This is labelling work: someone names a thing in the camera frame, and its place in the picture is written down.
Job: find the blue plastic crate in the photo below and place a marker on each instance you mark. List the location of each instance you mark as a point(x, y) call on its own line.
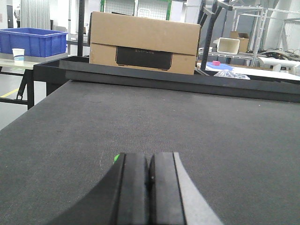
point(35, 42)

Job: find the grey side table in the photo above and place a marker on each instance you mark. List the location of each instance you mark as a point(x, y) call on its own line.
point(14, 63)

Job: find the clear plastic bag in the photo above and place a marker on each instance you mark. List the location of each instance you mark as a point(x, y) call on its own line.
point(231, 74)

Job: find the black metal stand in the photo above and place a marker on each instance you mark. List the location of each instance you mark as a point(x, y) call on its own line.
point(211, 14)

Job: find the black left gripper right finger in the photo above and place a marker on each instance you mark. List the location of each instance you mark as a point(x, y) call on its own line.
point(174, 198)

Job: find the white paper cup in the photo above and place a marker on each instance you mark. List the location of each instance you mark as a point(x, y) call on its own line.
point(18, 54)

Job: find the small open cardboard box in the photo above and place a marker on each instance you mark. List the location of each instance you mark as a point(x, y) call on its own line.
point(243, 38)

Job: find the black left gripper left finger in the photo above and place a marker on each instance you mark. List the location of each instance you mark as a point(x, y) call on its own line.
point(120, 198)

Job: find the white rectangular bin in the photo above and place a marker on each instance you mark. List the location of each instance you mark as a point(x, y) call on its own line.
point(227, 45)

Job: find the pink block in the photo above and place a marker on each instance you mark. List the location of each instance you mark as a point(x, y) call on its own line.
point(216, 63)

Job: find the brown cardboard box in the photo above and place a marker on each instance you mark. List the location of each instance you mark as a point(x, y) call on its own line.
point(143, 43)

